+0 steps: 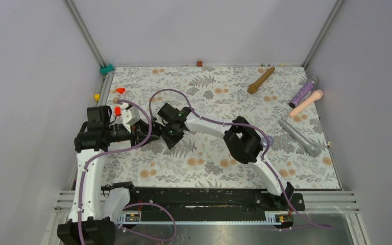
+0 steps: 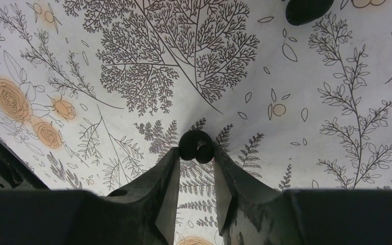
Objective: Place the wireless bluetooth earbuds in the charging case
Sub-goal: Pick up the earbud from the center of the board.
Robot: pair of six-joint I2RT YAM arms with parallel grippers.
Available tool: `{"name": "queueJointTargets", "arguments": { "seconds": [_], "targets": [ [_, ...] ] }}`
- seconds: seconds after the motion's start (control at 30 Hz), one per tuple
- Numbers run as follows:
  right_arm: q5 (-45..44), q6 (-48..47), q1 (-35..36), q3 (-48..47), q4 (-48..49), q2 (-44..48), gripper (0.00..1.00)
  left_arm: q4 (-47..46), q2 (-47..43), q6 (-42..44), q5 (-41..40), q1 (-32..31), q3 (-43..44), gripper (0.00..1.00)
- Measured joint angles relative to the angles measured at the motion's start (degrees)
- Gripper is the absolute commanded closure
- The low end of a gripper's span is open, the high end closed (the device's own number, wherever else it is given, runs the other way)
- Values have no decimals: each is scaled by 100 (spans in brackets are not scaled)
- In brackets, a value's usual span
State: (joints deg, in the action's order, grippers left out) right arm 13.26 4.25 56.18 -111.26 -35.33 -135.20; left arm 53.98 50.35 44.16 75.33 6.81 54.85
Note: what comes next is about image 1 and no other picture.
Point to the teal arch block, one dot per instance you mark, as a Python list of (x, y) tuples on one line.
[(107, 69)]

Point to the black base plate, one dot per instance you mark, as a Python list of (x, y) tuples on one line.
[(209, 204)]

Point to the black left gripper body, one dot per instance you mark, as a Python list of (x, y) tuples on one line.
[(135, 131)]

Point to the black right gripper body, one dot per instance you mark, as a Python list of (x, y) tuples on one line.
[(171, 135)]

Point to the red rectangular block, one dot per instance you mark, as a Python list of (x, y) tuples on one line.
[(117, 111)]

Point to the brown wooden stick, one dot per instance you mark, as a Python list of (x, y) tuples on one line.
[(253, 88)]

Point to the yellow cube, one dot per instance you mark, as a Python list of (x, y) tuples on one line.
[(97, 97)]

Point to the purple glitter tube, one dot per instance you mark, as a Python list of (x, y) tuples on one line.
[(303, 92)]

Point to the red triangular block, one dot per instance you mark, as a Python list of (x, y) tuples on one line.
[(120, 90)]

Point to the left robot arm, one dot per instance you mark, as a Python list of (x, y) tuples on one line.
[(90, 222)]

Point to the grey metal cylinder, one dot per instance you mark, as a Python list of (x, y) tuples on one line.
[(310, 147)]

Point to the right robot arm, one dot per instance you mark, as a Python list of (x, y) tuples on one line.
[(243, 140)]

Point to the pink flesh-coloured stick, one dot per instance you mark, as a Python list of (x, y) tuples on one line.
[(316, 95)]

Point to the floral patterned mat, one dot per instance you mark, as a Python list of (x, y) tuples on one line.
[(201, 160)]

